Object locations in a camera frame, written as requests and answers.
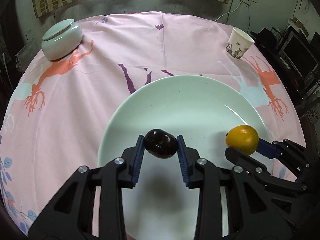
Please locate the yellow orange citrus fruit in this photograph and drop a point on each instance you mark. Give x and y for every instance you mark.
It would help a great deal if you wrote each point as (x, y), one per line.
(243, 138)

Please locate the white paper cup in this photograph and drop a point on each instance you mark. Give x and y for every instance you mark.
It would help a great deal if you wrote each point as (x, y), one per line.
(239, 42)

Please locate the small dark purple plum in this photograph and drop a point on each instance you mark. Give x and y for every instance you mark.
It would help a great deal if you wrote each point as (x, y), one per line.
(160, 143)

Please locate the large white plate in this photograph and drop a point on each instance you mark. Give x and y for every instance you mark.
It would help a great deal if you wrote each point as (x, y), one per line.
(202, 111)

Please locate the pink patterned tablecloth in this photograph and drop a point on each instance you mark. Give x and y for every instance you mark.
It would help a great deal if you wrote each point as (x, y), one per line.
(57, 114)

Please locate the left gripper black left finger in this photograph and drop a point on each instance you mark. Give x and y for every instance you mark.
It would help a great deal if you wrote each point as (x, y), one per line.
(89, 205)

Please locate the celadon lidded jar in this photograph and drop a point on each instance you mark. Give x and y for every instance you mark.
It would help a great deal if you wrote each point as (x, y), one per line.
(61, 39)

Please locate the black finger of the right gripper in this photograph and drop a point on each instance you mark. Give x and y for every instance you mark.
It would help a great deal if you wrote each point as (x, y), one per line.
(275, 149)
(250, 164)

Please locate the black computer monitor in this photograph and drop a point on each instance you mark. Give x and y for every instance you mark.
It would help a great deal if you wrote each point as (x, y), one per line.
(298, 56)

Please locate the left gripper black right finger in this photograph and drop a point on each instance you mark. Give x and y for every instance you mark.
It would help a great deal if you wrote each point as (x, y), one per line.
(232, 204)

